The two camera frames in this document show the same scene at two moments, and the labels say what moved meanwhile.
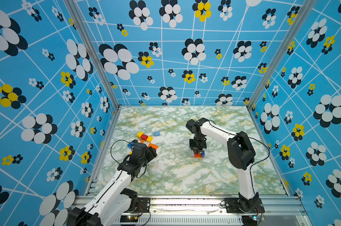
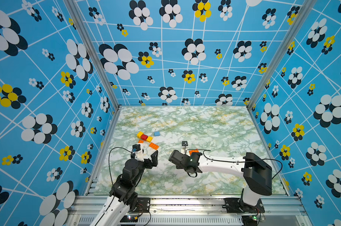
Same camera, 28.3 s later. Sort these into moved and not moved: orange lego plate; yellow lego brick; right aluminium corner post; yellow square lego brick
Moved: orange lego plate
Not moved: yellow square lego brick; right aluminium corner post; yellow lego brick
